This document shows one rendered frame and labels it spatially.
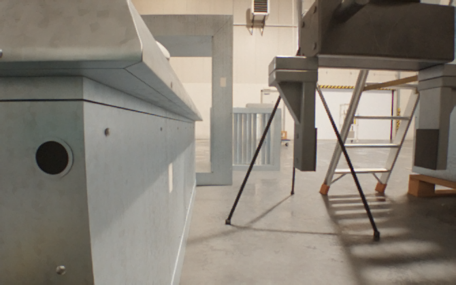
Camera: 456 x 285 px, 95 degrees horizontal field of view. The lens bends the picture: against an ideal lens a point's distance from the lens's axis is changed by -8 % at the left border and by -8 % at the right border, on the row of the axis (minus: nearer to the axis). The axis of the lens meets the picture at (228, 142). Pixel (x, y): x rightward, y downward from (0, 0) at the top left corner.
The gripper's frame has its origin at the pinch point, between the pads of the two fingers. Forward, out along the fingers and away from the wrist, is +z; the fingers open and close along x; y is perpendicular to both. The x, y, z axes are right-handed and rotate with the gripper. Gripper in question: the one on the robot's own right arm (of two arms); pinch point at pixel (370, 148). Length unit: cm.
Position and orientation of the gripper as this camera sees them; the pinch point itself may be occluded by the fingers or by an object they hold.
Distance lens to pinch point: 25.5
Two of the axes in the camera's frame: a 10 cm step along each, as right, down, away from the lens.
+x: 10.0, 0.0, 0.1
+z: -0.1, 10.0, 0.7
